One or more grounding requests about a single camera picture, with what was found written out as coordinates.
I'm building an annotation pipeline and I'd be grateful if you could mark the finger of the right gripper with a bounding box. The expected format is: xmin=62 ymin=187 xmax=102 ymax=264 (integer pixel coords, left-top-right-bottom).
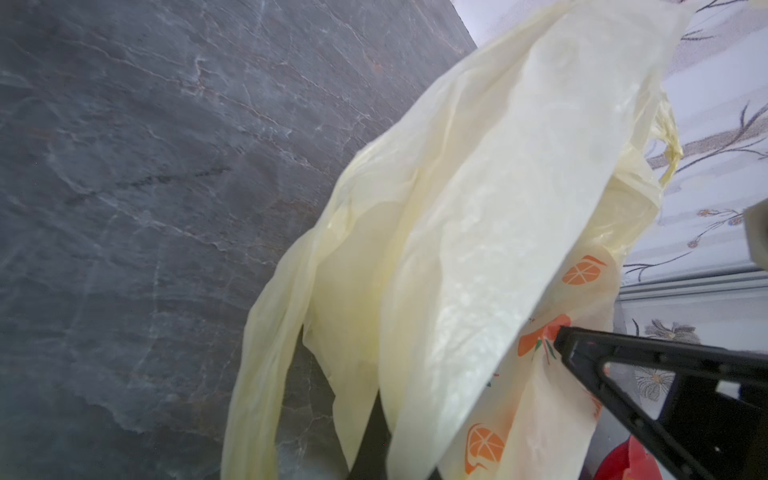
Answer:
xmin=554 ymin=327 xmax=767 ymax=479

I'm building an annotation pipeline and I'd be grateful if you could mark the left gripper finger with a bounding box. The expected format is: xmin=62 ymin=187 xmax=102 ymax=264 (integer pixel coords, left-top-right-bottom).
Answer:
xmin=347 ymin=394 xmax=391 ymax=480

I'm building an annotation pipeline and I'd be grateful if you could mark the red flower-shaped plate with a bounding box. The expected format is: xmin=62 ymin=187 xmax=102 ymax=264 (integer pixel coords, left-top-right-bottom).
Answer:
xmin=593 ymin=435 xmax=663 ymax=480

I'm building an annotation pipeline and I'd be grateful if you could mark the yellow plastic bag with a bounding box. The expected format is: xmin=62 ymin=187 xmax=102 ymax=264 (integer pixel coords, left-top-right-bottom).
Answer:
xmin=221 ymin=1 xmax=695 ymax=479

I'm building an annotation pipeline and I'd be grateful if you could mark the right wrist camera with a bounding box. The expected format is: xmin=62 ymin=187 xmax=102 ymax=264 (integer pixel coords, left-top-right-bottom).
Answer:
xmin=744 ymin=199 xmax=768 ymax=271

